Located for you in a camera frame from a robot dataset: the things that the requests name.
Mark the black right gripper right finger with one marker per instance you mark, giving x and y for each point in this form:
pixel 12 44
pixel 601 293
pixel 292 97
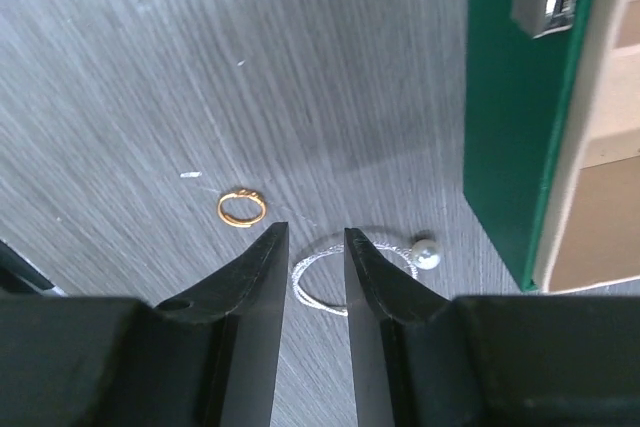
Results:
pixel 402 342

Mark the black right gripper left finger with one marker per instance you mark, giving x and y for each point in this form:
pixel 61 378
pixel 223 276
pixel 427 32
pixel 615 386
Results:
pixel 236 316

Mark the green jewelry box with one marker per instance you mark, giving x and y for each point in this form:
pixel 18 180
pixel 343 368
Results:
pixel 551 150

